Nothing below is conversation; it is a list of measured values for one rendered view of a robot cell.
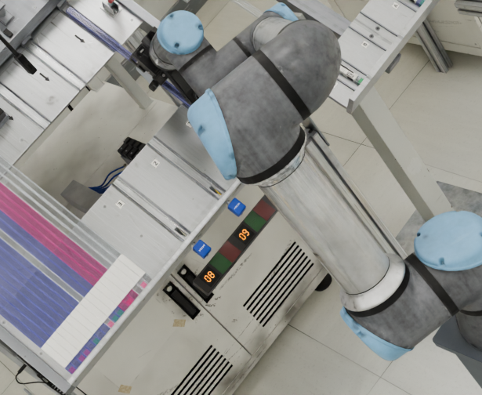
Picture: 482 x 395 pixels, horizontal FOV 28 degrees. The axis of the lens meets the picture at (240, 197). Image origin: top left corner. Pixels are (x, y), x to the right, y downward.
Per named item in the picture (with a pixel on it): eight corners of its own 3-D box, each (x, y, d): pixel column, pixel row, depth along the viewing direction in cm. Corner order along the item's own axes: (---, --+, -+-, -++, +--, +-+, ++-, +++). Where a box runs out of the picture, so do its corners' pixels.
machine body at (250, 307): (349, 273, 268) (229, 123, 231) (186, 481, 252) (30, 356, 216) (215, 209, 318) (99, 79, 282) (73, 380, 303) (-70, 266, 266)
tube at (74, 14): (259, 153, 200) (259, 151, 199) (255, 157, 199) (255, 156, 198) (70, 8, 207) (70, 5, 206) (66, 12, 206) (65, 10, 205)
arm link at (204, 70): (266, 79, 170) (226, 30, 170) (215, 120, 171) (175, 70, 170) (264, 81, 178) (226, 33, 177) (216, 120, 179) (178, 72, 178)
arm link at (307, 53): (331, 0, 128) (270, -11, 176) (266, 52, 129) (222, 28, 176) (382, 69, 132) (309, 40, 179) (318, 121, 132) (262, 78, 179)
